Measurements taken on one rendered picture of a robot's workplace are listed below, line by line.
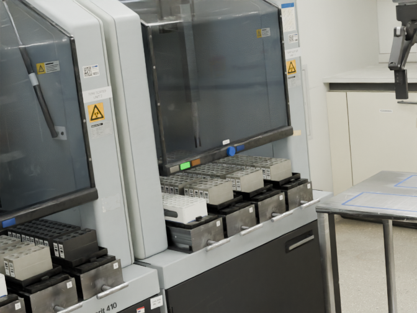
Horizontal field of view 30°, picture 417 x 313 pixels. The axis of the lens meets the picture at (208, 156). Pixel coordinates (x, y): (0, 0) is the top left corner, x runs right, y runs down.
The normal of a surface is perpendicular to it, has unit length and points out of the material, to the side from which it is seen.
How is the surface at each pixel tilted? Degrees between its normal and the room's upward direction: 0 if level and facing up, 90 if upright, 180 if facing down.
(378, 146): 90
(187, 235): 90
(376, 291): 0
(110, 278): 90
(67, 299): 90
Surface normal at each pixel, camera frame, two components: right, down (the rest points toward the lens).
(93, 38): 0.72, 0.07
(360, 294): -0.11, -0.97
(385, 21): -0.69, 0.22
